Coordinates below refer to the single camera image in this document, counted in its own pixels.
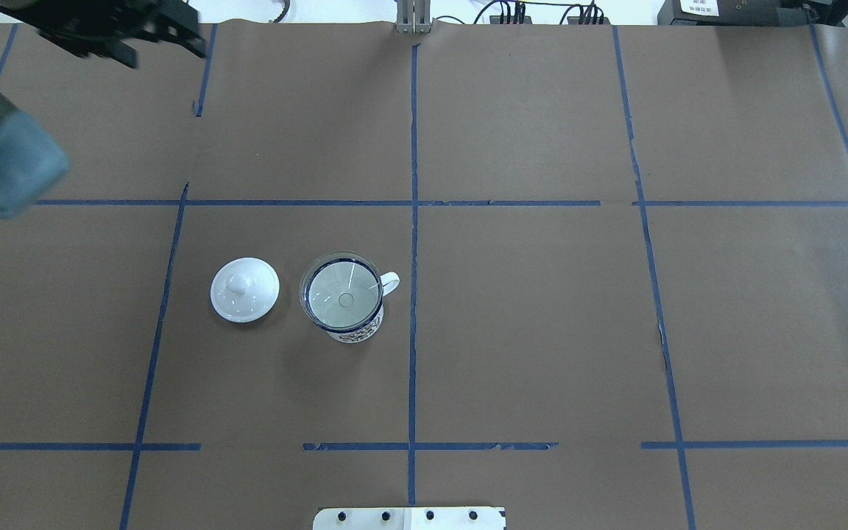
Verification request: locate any brown paper table cover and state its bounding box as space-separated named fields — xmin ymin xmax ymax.
xmin=0 ymin=21 xmax=848 ymax=529

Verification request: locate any white ceramic lid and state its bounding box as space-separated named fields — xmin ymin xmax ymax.
xmin=209 ymin=256 xmax=280 ymax=323

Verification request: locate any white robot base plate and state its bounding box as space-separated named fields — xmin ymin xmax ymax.
xmin=312 ymin=506 xmax=507 ymax=529

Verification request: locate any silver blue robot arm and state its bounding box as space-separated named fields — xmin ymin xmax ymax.
xmin=0 ymin=1 xmax=206 ymax=220

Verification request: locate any black power strip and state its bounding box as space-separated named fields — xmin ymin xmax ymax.
xmin=473 ymin=1 xmax=610 ymax=26

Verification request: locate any aluminium frame post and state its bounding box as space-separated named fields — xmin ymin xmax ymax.
xmin=395 ymin=0 xmax=433 ymax=34

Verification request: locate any white enamel mug blue rim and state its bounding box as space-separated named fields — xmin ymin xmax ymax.
xmin=302 ymin=254 xmax=400 ymax=344

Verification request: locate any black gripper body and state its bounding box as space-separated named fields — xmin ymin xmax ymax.
xmin=0 ymin=1 xmax=201 ymax=58

